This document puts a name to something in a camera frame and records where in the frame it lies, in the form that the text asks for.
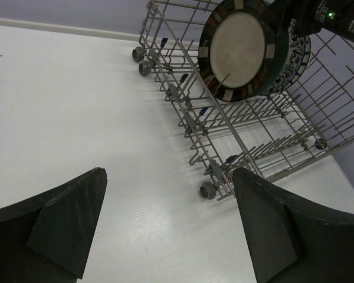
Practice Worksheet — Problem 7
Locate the dark rimmed beige plate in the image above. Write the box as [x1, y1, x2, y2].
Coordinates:
[198, 1, 289, 103]

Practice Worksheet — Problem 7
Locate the blue floral plate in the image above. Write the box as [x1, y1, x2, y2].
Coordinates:
[262, 32, 312, 95]

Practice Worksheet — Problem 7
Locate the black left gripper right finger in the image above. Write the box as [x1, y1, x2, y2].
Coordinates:
[232, 168, 354, 282]

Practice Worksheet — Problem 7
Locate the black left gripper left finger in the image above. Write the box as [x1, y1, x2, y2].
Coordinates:
[0, 167, 107, 282]

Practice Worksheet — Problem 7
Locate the grey wire dish rack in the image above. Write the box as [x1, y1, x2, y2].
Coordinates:
[132, 1, 354, 200]

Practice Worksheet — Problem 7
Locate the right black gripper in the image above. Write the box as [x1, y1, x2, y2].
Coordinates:
[265, 0, 354, 48]

